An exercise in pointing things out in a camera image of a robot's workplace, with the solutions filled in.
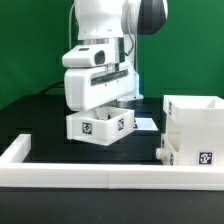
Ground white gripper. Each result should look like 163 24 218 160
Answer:
64 64 135 120

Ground white drawer tray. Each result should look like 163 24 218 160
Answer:
66 106 134 146
156 134 180 166

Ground white front drawer tray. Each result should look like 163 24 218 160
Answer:
156 134 180 166

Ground white drawer cabinet box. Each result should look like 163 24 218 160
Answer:
163 95 224 167

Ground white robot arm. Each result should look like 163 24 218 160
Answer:
62 0 168 120

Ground white marker sheet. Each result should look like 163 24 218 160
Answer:
134 118 158 131

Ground black cable bundle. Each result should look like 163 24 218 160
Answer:
38 81 66 96

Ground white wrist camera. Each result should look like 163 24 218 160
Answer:
62 45 106 68

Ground white border frame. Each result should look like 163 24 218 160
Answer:
0 134 224 191

